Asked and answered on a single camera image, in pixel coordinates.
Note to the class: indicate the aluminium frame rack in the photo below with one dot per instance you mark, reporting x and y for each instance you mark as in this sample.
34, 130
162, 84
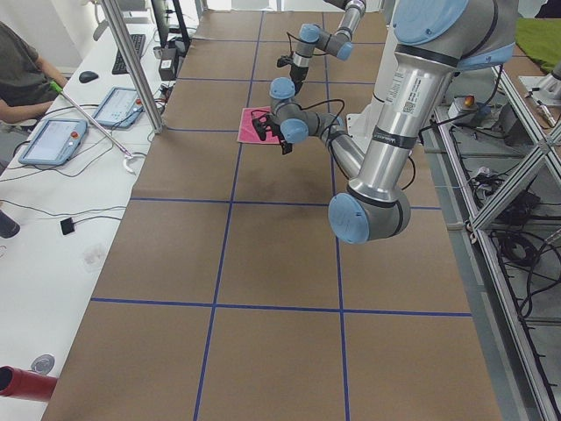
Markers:
495, 149

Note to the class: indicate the far teach pendant tablet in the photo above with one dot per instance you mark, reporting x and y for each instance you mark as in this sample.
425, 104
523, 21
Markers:
119, 109

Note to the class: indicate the seated person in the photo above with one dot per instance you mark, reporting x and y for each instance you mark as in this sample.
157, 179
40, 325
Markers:
26, 78

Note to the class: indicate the aluminium frame post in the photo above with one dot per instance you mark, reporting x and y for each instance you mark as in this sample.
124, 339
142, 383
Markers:
123, 40

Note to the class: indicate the near teach pendant tablet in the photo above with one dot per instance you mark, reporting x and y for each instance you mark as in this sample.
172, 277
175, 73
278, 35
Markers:
55, 142

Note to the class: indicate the black computer mouse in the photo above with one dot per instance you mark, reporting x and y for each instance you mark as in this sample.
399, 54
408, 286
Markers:
88, 76

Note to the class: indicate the pink and grey towel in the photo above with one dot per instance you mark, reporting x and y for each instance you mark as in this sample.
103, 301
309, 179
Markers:
247, 133

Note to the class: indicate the teach pendant tablet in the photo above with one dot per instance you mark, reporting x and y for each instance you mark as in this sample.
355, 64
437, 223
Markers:
55, 142
119, 109

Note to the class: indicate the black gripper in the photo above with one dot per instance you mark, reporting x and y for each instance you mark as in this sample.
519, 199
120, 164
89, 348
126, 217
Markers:
278, 132
300, 74

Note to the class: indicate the metal rod with green handle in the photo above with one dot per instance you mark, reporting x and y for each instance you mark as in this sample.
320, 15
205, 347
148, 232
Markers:
128, 156

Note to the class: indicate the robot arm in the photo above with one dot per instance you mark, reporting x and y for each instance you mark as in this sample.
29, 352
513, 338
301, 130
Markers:
338, 44
434, 39

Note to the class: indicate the red cylinder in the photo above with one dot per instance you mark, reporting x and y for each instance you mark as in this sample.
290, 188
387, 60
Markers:
27, 385

